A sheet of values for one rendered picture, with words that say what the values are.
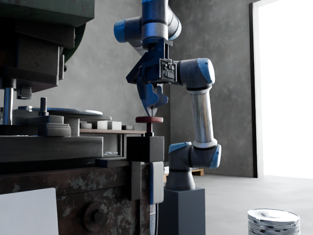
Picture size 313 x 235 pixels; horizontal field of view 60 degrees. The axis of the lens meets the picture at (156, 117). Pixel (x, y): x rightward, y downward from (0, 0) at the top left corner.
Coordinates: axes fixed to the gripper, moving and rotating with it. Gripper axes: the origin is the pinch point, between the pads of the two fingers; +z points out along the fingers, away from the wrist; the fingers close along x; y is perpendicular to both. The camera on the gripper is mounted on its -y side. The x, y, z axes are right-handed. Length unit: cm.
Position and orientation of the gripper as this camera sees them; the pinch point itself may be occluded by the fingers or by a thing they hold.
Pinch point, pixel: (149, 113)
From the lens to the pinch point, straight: 77.5
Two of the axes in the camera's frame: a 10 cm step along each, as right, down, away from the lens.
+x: 6.9, 0.6, 7.3
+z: 0.0, 10.0, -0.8
